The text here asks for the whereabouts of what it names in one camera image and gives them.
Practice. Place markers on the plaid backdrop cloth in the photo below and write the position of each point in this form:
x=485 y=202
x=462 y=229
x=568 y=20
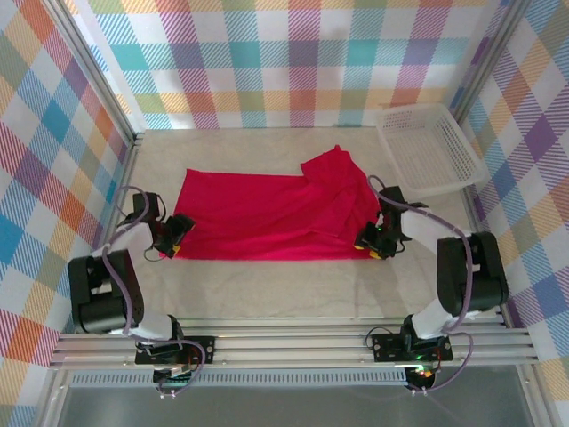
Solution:
x=533 y=133
x=44 y=133
x=266 y=66

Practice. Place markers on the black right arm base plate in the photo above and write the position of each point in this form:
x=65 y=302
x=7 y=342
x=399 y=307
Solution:
x=384 y=347

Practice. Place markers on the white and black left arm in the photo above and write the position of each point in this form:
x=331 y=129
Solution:
x=98 y=293

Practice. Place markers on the aluminium frame post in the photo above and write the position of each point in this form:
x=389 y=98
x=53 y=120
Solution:
x=489 y=58
x=95 y=66

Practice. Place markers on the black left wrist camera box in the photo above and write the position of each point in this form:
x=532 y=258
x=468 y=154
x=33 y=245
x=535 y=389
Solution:
x=182 y=223

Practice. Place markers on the small controller board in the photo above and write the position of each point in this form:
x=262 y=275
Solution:
x=422 y=376
x=175 y=373

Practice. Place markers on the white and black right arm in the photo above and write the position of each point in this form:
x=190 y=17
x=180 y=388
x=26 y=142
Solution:
x=480 y=276

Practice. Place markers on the grey metal panel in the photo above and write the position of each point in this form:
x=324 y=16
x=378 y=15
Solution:
x=289 y=409

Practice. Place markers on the white plastic basket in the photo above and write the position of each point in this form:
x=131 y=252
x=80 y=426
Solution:
x=435 y=147

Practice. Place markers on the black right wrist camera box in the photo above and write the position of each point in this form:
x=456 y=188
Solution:
x=368 y=236

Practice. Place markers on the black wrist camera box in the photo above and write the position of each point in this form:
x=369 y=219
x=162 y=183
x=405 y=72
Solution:
x=368 y=236
x=182 y=223

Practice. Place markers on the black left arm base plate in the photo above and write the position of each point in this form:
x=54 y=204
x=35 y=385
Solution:
x=206 y=349

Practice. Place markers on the pink-red t-shirt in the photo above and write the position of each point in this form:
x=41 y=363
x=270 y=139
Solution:
x=266 y=213

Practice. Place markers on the long aluminium mounting rail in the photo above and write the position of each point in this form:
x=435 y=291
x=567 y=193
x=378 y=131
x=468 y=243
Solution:
x=289 y=344

